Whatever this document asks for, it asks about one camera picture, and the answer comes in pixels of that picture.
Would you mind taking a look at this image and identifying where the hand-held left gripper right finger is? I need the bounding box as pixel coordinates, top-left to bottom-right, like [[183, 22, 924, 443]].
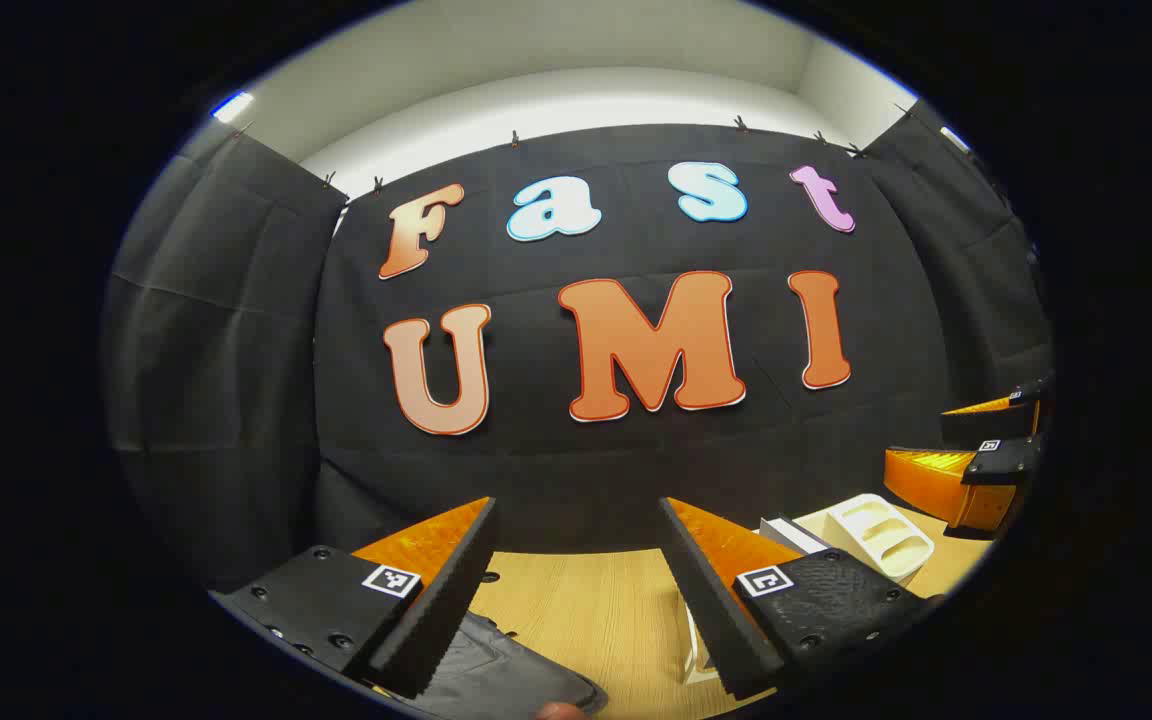
[[659, 497, 942, 701]]

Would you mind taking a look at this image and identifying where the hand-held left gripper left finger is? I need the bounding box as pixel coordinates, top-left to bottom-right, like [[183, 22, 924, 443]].
[[211, 497, 497, 699]]

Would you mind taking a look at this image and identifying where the grey schoolbag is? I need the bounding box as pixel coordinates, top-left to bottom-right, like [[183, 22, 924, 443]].
[[366, 610, 609, 719]]

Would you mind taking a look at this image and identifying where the blue cover book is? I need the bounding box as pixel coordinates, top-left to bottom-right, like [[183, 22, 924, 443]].
[[759, 515, 832, 556]]

